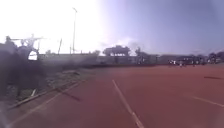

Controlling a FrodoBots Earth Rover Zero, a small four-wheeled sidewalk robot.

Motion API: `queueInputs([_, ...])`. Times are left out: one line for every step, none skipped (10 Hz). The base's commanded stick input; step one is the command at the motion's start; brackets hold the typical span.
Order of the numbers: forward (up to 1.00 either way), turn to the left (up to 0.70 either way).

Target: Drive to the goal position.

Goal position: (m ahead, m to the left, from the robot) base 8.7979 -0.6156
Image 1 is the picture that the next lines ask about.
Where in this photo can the group of trees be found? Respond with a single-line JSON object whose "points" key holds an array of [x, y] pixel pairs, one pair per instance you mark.
{"points": [[116, 50]]}

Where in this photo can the tall lamp pole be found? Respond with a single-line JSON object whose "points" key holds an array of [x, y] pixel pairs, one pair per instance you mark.
{"points": [[74, 31]]}

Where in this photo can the low long building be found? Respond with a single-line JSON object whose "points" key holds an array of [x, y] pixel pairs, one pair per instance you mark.
{"points": [[166, 59]]}

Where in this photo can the short poles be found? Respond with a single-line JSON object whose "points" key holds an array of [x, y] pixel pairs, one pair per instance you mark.
{"points": [[59, 46]]}

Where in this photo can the group of people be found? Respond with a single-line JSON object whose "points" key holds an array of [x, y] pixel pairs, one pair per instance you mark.
{"points": [[181, 62]]}

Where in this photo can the grey kerb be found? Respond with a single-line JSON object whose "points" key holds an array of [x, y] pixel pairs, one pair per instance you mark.
{"points": [[40, 95]]}

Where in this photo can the low boundary wall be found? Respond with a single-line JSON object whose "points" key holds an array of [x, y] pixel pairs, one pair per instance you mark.
{"points": [[66, 58]]}

